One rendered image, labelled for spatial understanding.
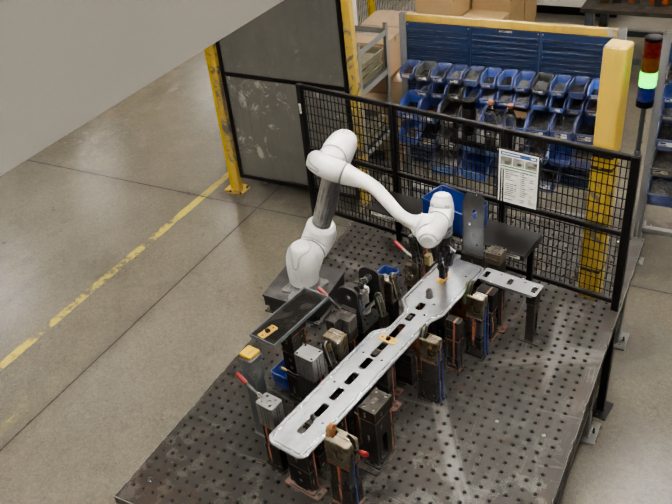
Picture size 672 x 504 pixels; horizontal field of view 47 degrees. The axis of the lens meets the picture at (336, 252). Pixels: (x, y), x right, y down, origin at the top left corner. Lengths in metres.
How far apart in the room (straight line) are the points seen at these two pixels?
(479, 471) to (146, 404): 2.24
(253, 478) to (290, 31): 3.31
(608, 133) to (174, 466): 2.35
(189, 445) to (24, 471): 1.43
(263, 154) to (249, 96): 0.49
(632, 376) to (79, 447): 3.13
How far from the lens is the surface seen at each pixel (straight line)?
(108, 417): 4.80
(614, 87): 3.53
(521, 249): 3.85
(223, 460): 3.42
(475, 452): 3.33
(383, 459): 3.27
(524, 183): 3.87
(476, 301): 3.52
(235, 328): 5.13
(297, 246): 3.85
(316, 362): 3.18
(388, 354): 3.30
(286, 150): 6.10
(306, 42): 5.59
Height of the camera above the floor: 3.24
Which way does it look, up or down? 35 degrees down
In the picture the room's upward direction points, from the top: 6 degrees counter-clockwise
